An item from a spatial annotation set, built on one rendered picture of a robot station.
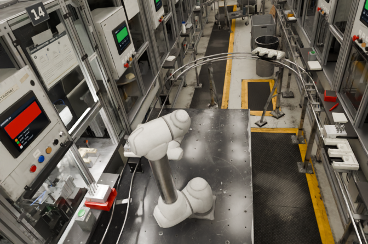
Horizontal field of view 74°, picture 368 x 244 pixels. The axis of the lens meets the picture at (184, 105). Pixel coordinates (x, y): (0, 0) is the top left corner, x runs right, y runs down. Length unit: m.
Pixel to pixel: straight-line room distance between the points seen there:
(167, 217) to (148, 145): 0.57
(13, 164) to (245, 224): 1.33
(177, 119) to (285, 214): 1.73
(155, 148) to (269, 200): 1.71
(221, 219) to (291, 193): 1.14
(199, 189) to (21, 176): 0.94
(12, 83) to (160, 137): 0.69
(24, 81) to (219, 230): 1.38
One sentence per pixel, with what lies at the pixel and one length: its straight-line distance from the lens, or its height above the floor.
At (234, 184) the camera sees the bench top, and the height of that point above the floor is 0.68.
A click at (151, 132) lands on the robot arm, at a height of 1.51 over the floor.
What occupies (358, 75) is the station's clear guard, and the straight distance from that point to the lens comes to 2.18.
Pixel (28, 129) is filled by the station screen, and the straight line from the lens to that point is 1.33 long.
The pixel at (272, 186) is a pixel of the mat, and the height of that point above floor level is 0.01.
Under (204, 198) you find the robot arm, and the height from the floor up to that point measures 0.89.
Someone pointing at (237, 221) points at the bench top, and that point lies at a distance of 1.77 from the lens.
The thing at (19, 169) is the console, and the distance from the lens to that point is 1.36.
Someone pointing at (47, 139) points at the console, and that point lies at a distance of 1.45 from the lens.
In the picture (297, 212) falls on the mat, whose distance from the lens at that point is 2.65.
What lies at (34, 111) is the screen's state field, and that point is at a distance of 1.35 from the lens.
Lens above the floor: 2.24
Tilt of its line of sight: 36 degrees down
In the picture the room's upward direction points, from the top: 10 degrees counter-clockwise
